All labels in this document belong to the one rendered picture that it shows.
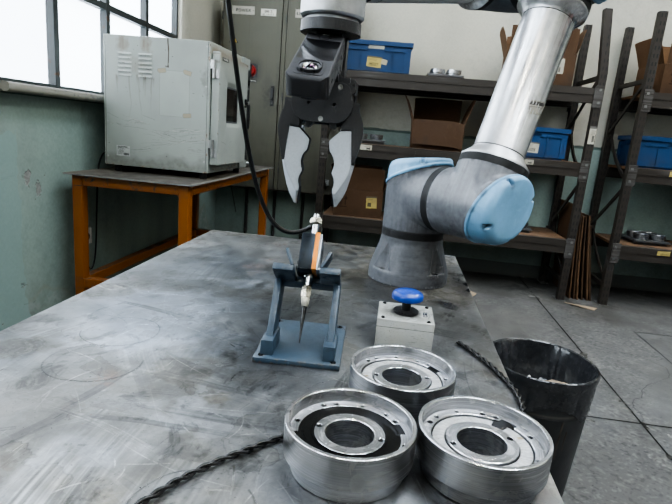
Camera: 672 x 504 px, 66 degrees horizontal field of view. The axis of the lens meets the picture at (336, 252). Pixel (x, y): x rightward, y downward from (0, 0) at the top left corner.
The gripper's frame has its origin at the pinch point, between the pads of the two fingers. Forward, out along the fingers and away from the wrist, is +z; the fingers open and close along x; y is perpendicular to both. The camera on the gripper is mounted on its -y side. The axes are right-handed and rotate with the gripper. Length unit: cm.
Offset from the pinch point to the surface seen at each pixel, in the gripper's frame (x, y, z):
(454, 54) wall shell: -53, 380, -75
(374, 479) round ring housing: -9.7, -30.2, 15.9
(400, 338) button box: -12.2, -2.4, 16.2
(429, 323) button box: -15.5, -2.1, 13.9
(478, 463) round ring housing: -17.0, -29.0, 14.3
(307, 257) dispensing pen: 0.0, -2.8, 7.2
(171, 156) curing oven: 97, 188, 12
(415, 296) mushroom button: -13.5, -0.4, 11.2
